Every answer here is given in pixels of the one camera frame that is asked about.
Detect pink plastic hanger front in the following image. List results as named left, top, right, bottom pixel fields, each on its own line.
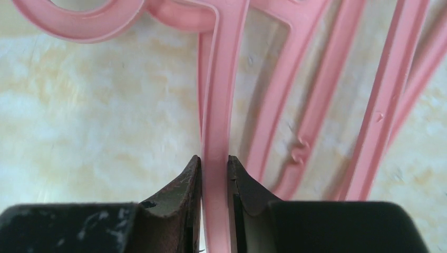
left=14, top=1, right=288, bottom=252

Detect pink plastic hanger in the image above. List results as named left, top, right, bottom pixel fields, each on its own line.
left=246, top=1, right=366, bottom=200
left=14, top=1, right=288, bottom=252
left=334, top=1, right=446, bottom=201

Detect pink plastic hanger middle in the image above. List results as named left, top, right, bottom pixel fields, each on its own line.
left=246, top=1, right=366, bottom=200

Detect pink plastic hanger back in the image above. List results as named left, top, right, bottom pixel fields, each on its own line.
left=334, top=1, right=446, bottom=201

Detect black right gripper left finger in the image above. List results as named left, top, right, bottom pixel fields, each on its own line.
left=1, top=156, right=201, bottom=252

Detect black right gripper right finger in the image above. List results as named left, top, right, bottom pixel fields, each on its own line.
left=227, top=156, right=428, bottom=252

